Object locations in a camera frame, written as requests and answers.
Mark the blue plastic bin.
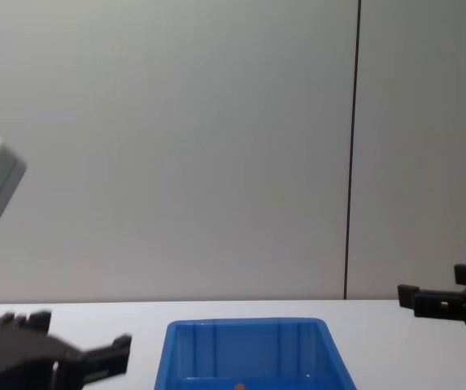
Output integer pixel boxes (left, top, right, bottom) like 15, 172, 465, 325
153, 317, 358, 390

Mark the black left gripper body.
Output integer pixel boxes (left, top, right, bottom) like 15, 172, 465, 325
0, 334, 89, 390

